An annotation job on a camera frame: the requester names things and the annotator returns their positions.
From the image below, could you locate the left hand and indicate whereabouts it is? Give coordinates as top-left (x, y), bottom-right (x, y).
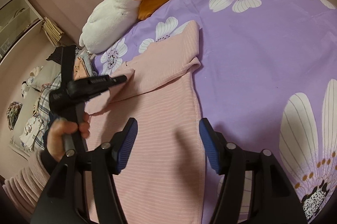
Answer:
top-left (46, 113), bottom-right (90, 162)

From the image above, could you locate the orange printed small garment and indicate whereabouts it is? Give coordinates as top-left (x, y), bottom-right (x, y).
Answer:
top-left (74, 57), bottom-right (89, 80)

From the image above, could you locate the dark brown cloth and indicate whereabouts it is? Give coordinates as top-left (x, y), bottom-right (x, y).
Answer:
top-left (46, 45), bottom-right (76, 65)

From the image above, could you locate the white goose plush toy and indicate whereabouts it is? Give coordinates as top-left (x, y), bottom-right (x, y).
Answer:
top-left (79, 0), bottom-right (169, 54)

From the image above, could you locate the small white plush toy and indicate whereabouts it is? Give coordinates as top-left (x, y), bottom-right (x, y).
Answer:
top-left (21, 66), bottom-right (43, 99)

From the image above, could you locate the purple floral bed sheet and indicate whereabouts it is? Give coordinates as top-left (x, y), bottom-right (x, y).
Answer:
top-left (93, 0), bottom-right (336, 223)

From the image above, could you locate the pink striped garment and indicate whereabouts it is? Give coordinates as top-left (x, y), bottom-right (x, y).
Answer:
top-left (85, 21), bottom-right (206, 223)

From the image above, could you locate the plaid blue white cloth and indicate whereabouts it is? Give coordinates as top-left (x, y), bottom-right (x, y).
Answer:
top-left (34, 73), bottom-right (61, 149)

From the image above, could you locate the white shelf cabinet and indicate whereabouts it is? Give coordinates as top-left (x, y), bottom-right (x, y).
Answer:
top-left (1, 0), bottom-right (43, 59)

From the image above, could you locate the colourful patterned cushion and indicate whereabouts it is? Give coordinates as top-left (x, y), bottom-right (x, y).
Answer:
top-left (6, 102), bottom-right (22, 130)

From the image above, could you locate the beige floral pillow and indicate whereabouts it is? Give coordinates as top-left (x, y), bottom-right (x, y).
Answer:
top-left (9, 61), bottom-right (61, 158)

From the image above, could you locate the grey folded garment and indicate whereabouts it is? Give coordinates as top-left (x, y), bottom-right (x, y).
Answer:
top-left (75, 51), bottom-right (98, 77)

